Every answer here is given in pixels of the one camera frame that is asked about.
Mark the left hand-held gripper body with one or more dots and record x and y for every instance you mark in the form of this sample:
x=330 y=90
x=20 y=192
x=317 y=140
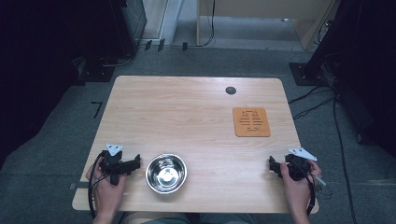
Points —
x=113 y=161

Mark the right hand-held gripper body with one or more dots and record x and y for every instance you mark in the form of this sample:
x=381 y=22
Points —
x=298 y=168

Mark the stainless steel bowl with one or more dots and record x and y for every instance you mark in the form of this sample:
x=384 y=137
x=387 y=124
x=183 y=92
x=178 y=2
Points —
x=166 y=174

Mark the person's right hand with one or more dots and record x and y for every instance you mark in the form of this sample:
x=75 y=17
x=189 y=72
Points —
x=297 y=194

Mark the person's left hand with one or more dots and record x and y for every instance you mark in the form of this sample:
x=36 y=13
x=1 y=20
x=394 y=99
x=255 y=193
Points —
x=106 y=193

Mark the grey tape strip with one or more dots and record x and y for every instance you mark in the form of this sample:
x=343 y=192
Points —
x=77 y=185

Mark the orange wooden trivet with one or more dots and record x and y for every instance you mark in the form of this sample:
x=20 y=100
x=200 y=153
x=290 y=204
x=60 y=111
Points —
x=251 y=122

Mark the dark stand base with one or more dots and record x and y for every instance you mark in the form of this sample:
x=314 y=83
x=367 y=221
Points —
x=96 y=70

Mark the dark glass cabinet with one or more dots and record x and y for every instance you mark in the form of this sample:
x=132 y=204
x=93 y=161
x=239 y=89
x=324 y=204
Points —
x=134 y=18

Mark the light wooden partition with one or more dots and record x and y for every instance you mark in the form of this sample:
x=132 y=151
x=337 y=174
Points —
x=264 y=9

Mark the black stand base plate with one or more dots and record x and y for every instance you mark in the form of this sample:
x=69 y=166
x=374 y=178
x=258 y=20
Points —
x=303 y=74

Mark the small black floor bracket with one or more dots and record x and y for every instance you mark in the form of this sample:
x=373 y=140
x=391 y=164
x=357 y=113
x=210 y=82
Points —
x=161 y=44
x=185 y=46
x=148 y=45

